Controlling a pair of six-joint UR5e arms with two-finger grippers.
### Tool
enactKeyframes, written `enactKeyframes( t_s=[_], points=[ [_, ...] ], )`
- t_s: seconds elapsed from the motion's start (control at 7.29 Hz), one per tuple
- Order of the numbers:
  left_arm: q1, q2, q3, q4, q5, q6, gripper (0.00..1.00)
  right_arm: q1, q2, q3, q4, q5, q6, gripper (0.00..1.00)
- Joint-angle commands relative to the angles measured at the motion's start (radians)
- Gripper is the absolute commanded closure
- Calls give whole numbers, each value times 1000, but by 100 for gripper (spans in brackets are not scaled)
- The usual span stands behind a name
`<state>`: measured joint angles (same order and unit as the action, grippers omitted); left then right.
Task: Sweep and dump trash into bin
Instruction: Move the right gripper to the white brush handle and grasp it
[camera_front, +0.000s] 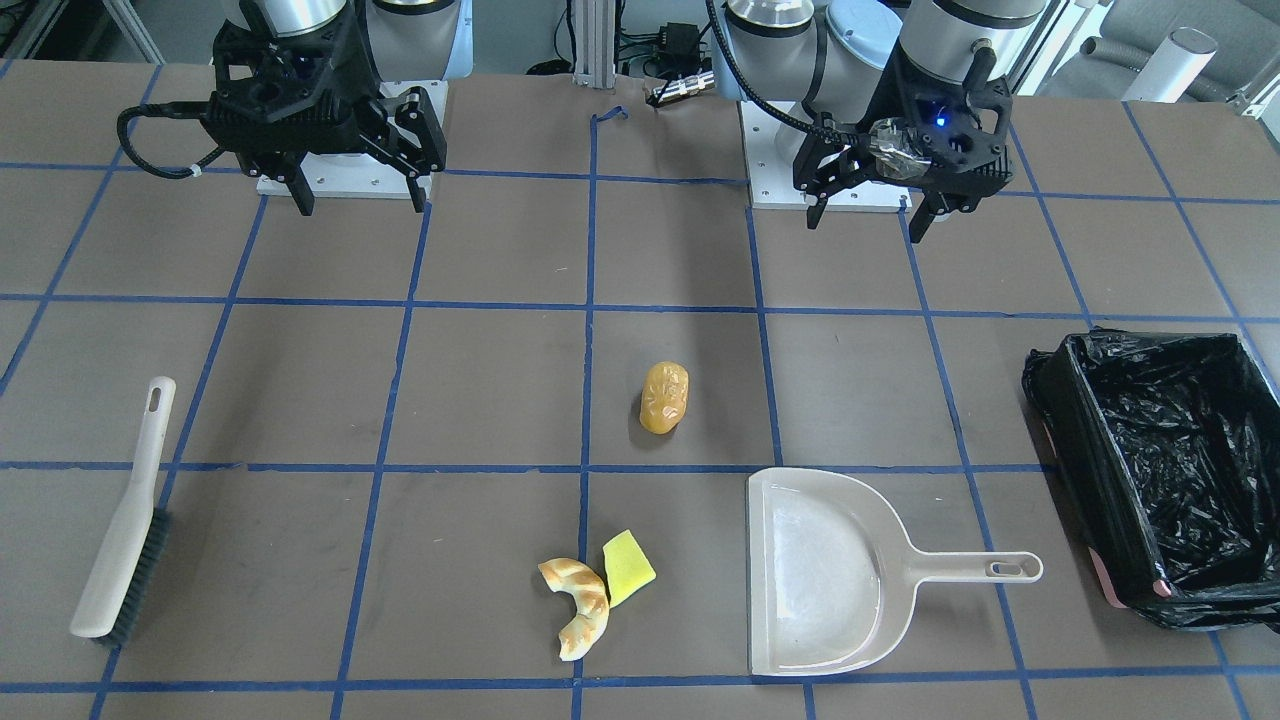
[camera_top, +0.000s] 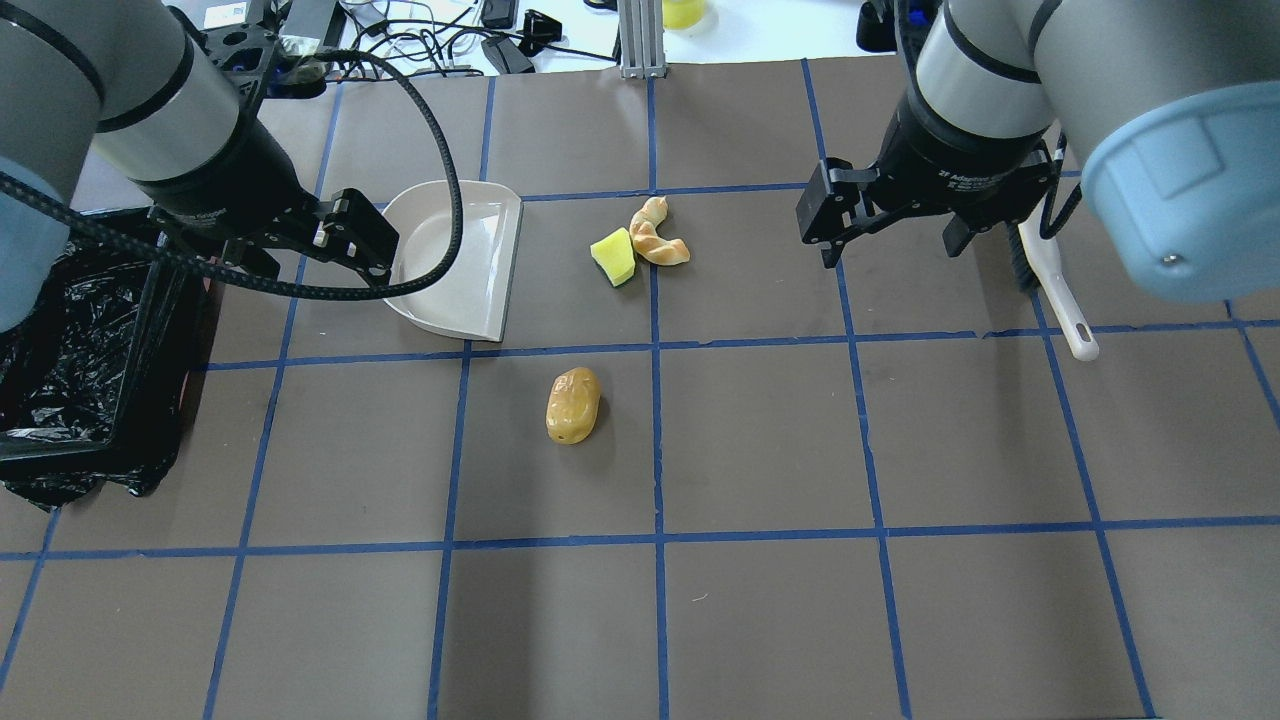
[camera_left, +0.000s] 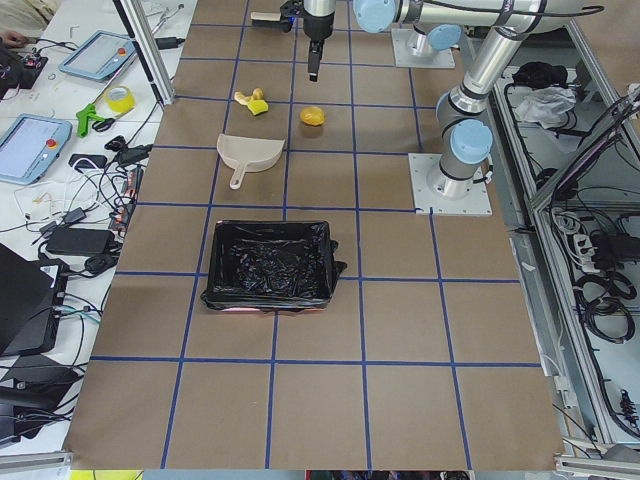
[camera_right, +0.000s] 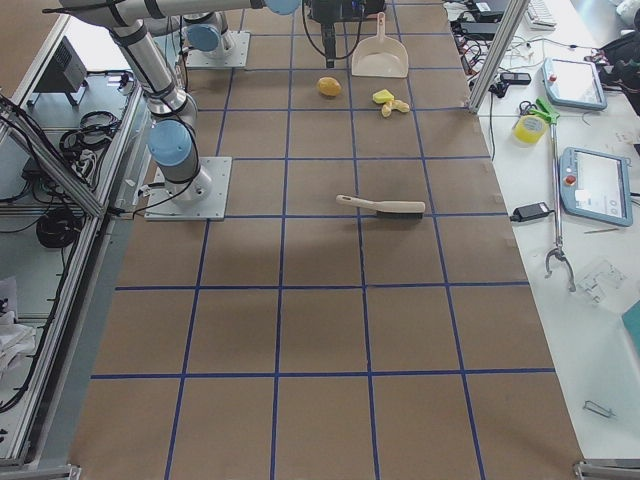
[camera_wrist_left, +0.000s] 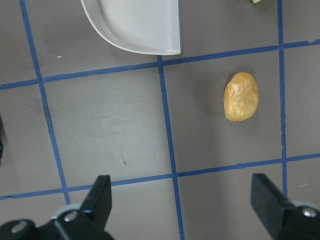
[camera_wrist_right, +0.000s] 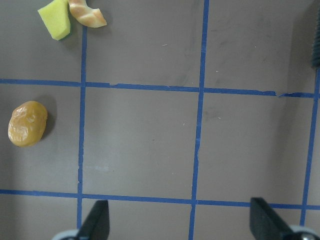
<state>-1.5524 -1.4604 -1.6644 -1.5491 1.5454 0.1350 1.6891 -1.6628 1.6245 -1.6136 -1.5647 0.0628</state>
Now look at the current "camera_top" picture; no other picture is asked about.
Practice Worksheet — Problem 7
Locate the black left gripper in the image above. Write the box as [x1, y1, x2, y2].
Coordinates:
[150, 120, 399, 284]

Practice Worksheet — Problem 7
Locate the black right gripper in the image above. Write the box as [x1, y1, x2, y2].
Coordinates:
[796, 95, 1062, 269]

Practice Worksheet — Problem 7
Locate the white plastic dustpan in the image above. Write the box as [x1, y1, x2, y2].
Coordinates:
[383, 179, 524, 342]

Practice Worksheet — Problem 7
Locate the toy croissant bread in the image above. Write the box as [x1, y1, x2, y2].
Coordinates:
[628, 196, 691, 266]

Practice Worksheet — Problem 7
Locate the yellow green sponge piece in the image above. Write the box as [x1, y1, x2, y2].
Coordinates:
[589, 227, 637, 288]

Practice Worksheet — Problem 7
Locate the yellow potato toy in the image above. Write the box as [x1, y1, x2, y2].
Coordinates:
[545, 366, 602, 445]

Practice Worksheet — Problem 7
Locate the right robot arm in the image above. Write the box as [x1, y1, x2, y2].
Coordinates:
[796, 1, 1279, 304]

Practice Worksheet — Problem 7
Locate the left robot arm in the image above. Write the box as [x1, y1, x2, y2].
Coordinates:
[3, 1, 399, 329]

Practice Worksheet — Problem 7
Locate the black lined trash bin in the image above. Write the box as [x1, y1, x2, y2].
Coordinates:
[1, 243, 209, 511]

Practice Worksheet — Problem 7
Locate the black power adapter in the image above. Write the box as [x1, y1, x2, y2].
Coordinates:
[480, 36, 536, 76]

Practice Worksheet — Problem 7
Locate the aluminium frame post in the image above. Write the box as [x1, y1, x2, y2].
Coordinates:
[616, 0, 669, 79]

